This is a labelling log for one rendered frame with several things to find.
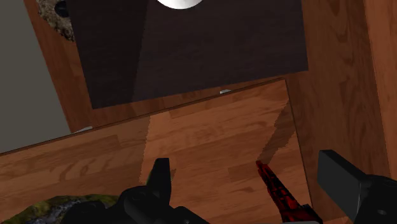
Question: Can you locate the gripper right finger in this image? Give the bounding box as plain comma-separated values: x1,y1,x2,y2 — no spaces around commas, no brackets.
317,150,397,224

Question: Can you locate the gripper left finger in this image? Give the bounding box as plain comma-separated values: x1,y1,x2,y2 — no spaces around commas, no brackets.
62,157,209,224

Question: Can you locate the red black patterned pen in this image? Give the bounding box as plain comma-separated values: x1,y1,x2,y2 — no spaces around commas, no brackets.
255,160,324,224

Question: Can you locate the brown wooden chest of drawers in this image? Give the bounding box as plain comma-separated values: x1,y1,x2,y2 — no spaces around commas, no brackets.
0,78,314,224

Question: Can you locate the green grey mossy object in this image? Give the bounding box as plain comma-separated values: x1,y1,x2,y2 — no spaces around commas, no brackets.
0,193,120,224

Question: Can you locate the brown speckled rough object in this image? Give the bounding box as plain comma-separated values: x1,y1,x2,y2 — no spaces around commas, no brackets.
35,0,76,43

